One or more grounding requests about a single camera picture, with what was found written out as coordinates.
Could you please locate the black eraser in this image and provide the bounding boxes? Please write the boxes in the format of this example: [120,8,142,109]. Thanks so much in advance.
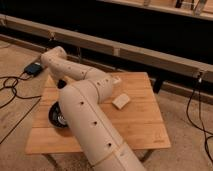
[57,80,67,89]

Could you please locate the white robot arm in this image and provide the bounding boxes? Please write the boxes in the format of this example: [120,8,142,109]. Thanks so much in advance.
[41,46,146,171]

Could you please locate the white sponge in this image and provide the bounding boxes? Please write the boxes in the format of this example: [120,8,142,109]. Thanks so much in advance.
[112,93,130,109]

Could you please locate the wooden table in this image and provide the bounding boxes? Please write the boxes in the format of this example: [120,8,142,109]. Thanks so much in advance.
[25,72,171,154]

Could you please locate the black bowl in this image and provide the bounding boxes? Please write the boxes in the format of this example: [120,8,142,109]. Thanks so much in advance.
[48,102,67,128]

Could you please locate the black power adapter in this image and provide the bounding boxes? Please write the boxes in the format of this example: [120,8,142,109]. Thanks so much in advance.
[24,63,43,76]

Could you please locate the long wooden bench rail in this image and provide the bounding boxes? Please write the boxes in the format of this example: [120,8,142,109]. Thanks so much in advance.
[0,13,213,83]

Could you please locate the black floor cable left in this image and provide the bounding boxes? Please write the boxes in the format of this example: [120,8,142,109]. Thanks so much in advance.
[0,59,44,145]

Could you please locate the black cable right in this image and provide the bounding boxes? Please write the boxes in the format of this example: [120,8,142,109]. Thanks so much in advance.
[185,73,213,164]

